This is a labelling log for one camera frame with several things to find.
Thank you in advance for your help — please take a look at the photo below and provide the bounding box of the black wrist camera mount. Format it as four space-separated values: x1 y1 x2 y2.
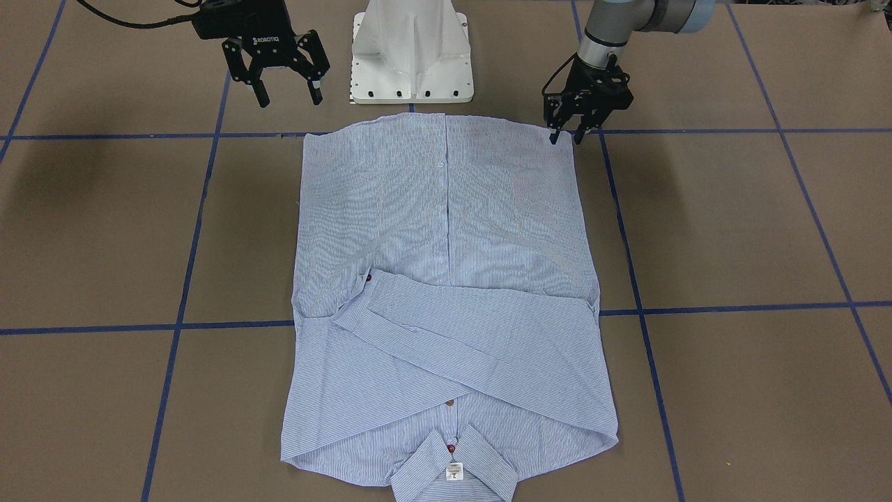
191 1 294 39

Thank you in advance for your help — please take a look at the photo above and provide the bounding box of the light blue striped shirt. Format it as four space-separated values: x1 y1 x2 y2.
280 112 619 501

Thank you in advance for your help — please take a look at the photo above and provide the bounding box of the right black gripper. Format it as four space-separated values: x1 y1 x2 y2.
221 31 330 109

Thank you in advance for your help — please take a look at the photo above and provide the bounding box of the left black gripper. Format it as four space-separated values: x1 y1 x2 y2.
544 63 634 145

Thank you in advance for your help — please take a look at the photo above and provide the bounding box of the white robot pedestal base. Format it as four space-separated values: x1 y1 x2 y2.
350 1 475 105

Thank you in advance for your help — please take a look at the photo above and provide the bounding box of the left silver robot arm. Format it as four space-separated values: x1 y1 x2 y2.
541 1 716 145

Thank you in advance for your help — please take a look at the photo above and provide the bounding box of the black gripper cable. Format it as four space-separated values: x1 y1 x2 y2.
77 0 203 30

